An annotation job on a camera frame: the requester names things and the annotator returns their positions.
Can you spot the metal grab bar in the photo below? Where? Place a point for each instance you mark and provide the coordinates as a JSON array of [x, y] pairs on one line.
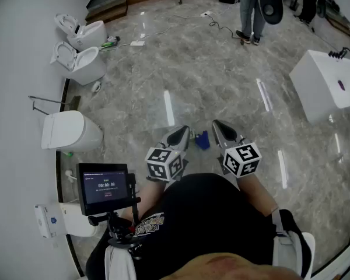
[[46, 100]]

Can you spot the white water valve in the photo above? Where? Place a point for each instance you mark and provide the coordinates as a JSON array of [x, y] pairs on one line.
[[70, 176]]

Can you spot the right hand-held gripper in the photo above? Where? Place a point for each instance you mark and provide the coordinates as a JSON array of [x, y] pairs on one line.
[[240, 160]]

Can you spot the black monitor screen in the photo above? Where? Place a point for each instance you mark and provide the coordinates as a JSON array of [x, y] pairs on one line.
[[105, 187]]

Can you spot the black round toilet seat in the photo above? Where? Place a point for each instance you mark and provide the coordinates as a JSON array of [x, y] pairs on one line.
[[270, 9]]

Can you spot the white power strip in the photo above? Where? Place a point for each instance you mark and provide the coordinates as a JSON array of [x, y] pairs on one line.
[[137, 43], [206, 14]]

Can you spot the white toilet with closed lid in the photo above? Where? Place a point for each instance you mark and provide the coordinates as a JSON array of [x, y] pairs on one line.
[[70, 131]]

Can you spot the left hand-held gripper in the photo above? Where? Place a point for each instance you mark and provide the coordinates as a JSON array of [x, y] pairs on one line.
[[160, 163]]

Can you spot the wooden step platform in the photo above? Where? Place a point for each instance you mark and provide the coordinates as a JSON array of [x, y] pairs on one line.
[[108, 10]]

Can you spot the white toilet with open lid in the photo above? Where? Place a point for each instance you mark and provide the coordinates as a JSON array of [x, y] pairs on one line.
[[84, 66], [87, 34]]

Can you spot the person's right forearm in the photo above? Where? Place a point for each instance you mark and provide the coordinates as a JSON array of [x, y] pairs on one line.
[[258, 192]]

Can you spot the small green brush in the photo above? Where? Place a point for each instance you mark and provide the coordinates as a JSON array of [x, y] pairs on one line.
[[69, 154]]

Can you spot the green toilet brush with holder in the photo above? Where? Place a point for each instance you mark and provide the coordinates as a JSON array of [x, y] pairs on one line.
[[109, 42]]

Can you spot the person's torso in black shirt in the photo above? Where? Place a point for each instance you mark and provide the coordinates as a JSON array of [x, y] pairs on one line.
[[210, 220]]

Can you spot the blue cloth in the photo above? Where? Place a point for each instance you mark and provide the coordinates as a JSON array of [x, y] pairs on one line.
[[203, 141]]

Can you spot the person's left forearm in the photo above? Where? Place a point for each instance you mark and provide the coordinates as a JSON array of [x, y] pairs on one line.
[[151, 197]]

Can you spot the white cabinet block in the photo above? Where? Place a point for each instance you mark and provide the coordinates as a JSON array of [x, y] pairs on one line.
[[329, 83]]

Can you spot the white toilet with control box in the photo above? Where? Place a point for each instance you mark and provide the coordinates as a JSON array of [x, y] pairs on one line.
[[73, 220]]

